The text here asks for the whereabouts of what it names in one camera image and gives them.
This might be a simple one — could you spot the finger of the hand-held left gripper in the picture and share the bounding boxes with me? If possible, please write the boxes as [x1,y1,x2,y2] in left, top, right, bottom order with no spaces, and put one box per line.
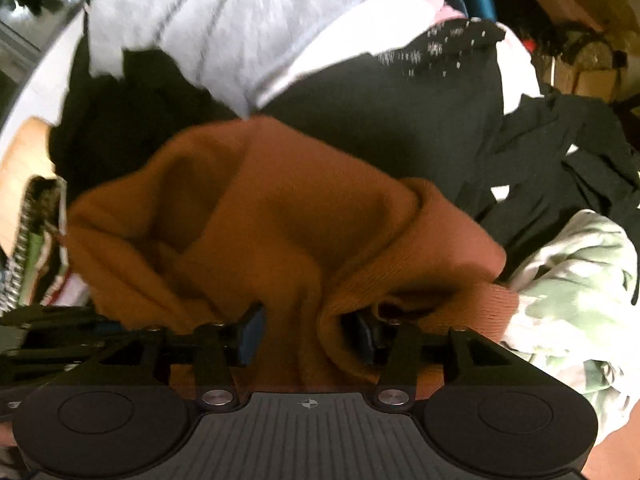
[0,304,123,391]

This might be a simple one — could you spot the rust brown knit sweater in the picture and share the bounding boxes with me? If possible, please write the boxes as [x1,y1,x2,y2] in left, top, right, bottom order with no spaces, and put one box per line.
[65,115,521,396]

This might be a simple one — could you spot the grey knit garment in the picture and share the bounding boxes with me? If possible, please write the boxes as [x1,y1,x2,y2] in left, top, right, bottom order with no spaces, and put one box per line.
[87,0,401,118]

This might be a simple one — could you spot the light green printed garment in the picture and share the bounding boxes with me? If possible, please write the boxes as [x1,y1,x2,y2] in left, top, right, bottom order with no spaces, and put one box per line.
[500,210,640,446]

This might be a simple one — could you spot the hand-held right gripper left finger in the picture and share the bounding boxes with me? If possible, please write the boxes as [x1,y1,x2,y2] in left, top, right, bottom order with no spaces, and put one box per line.
[65,302,266,413]

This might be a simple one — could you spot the cardboard box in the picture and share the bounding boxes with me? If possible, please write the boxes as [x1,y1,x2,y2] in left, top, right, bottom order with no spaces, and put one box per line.
[550,55,621,103]

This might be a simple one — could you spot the white and pink garment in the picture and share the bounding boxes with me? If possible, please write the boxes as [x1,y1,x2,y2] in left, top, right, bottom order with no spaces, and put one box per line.
[250,0,466,111]

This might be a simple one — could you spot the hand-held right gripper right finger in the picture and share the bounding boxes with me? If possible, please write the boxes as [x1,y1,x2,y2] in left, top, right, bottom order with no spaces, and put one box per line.
[347,310,551,413]

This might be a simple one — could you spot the black white-speckled garment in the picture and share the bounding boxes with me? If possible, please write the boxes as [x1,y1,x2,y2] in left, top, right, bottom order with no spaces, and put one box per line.
[260,17,508,203]

